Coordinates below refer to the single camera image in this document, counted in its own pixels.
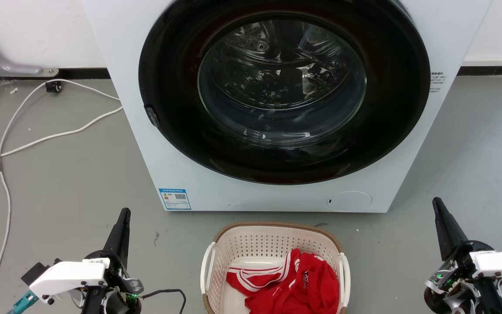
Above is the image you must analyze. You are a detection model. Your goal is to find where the round white filter cover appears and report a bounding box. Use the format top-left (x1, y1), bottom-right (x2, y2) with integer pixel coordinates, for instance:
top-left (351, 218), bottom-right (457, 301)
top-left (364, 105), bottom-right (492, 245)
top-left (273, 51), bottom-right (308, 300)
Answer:
top-left (326, 191), bottom-right (373, 212)

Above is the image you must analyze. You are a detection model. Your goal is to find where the white front-load washing machine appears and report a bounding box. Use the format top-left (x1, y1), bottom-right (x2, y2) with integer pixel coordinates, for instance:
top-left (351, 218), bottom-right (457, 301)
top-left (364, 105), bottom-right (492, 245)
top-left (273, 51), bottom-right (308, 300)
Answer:
top-left (82, 0), bottom-right (494, 214)

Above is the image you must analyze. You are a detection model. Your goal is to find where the black round washer door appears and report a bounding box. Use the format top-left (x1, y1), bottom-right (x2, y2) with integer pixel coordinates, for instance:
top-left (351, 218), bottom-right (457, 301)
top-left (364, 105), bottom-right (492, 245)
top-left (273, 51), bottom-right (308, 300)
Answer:
top-left (138, 0), bottom-right (431, 185)

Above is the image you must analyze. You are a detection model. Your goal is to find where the small printed text sticker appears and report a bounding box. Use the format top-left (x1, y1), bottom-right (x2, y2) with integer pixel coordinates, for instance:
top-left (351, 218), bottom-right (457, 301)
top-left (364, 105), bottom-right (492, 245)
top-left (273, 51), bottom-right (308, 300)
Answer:
top-left (429, 72), bottom-right (445, 93)

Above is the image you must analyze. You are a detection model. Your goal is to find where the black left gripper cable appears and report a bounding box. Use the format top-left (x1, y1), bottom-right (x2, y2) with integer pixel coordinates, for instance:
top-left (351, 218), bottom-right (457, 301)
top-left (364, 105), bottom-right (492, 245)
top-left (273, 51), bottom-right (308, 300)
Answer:
top-left (140, 288), bottom-right (187, 314)

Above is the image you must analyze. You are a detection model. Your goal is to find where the beige plastic laundry basket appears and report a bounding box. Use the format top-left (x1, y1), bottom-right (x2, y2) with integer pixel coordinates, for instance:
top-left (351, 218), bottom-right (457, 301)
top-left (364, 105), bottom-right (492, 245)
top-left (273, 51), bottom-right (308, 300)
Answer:
top-left (200, 222), bottom-right (351, 314)

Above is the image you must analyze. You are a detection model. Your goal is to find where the red white-striped garment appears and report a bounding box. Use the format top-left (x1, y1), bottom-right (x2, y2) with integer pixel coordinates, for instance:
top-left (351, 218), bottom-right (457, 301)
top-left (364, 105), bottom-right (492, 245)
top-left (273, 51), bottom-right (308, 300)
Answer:
top-left (226, 248), bottom-right (340, 314)

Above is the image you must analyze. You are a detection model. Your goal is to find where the blue energy label sticker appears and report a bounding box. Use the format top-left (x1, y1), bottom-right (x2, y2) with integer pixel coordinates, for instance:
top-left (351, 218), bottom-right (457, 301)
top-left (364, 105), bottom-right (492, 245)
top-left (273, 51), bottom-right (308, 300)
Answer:
top-left (159, 188), bottom-right (192, 211)

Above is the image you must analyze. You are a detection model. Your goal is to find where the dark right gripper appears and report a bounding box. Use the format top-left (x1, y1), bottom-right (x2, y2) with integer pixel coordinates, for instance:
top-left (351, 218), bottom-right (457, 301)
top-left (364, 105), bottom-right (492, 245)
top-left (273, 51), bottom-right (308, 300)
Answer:
top-left (424, 197), bottom-right (502, 314)

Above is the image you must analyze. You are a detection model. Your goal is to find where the steel washer drum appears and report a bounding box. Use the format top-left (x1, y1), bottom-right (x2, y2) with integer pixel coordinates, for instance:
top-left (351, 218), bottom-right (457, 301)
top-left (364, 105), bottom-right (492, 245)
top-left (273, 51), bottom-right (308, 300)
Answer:
top-left (197, 18), bottom-right (367, 146)

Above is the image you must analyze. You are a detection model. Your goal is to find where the thick white cable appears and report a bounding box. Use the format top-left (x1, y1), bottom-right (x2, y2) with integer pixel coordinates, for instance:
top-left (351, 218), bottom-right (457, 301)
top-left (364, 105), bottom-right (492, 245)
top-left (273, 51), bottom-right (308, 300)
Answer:
top-left (0, 106), bottom-right (124, 167)

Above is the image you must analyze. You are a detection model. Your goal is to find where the thin white cable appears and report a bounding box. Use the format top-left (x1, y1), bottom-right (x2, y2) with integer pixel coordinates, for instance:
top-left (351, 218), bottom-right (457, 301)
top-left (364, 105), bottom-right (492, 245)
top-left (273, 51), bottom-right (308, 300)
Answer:
top-left (0, 79), bottom-right (121, 314)

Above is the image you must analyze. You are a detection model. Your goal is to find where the teal connector piece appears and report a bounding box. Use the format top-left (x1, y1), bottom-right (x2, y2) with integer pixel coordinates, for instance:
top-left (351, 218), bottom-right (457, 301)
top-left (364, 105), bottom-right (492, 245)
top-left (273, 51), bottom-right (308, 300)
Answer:
top-left (8, 291), bottom-right (39, 314)

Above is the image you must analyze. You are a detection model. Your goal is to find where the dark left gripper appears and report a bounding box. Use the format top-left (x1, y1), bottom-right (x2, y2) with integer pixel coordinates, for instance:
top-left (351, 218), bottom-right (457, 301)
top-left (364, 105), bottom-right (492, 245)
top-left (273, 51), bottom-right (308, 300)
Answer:
top-left (80, 208), bottom-right (144, 314)

